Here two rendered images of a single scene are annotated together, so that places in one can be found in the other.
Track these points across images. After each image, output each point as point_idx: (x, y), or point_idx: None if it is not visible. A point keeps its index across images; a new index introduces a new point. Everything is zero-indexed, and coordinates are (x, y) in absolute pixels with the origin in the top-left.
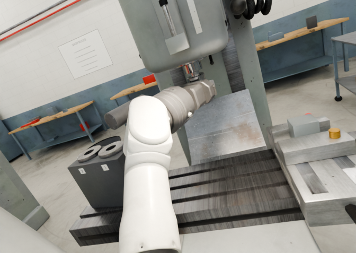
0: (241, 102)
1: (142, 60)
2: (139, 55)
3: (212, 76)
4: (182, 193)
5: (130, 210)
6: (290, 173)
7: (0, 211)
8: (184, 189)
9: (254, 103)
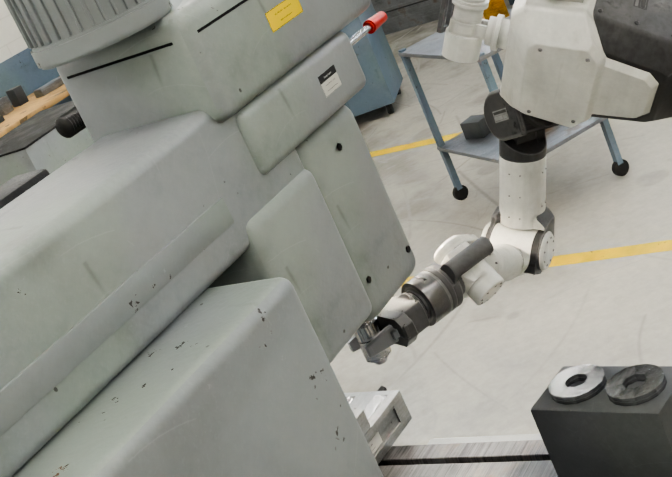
0: None
1: (411, 249)
2: (409, 246)
3: None
4: (519, 468)
5: (498, 245)
6: (377, 418)
7: (501, 176)
8: (514, 475)
9: None
